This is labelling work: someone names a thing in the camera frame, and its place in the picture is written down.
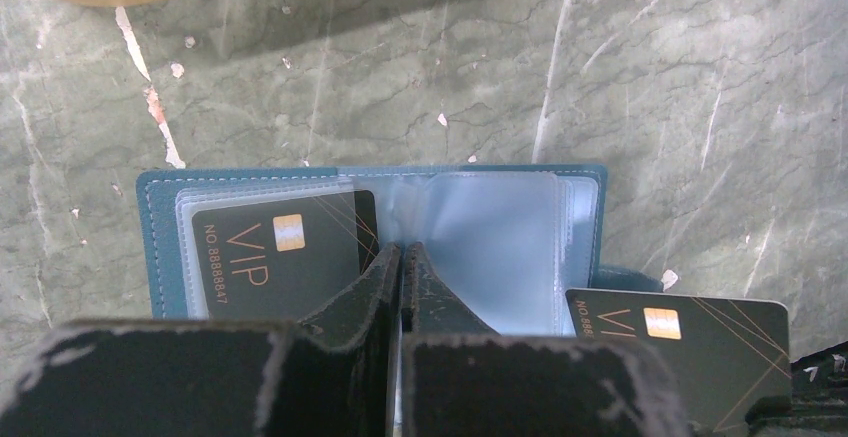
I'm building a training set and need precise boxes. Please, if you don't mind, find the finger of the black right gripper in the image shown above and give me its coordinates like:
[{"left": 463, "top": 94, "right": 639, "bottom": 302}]
[{"left": 746, "top": 342, "right": 847, "bottom": 437}]

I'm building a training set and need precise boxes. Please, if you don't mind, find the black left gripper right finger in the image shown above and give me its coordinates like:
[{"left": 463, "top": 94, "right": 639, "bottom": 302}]
[{"left": 400, "top": 243, "right": 692, "bottom": 436}]

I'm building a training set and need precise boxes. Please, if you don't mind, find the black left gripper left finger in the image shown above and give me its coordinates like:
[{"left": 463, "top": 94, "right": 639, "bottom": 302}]
[{"left": 1, "top": 244, "right": 401, "bottom": 436}]

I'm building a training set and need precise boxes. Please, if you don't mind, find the black VIP credit card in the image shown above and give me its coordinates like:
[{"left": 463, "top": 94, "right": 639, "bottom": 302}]
[
  {"left": 566, "top": 288, "right": 792, "bottom": 436},
  {"left": 182, "top": 186, "right": 380, "bottom": 320}
]

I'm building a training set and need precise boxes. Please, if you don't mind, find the blue leather card holder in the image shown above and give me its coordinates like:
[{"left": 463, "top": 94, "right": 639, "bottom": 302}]
[{"left": 136, "top": 164, "right": 663, "bottom": 335}]

